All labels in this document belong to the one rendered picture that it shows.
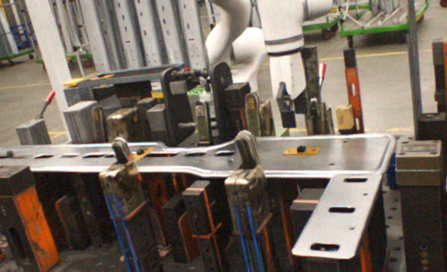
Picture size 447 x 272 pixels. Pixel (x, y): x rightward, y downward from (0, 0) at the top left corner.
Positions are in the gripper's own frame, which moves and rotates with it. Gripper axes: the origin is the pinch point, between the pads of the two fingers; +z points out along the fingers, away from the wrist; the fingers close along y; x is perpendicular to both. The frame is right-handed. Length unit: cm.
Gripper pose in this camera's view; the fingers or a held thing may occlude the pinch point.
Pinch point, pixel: (295, 116)
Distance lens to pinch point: 115.1
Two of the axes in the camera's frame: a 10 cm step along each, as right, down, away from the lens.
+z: 1.9, 9.2, 3.4
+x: 8.9, -0.2, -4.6
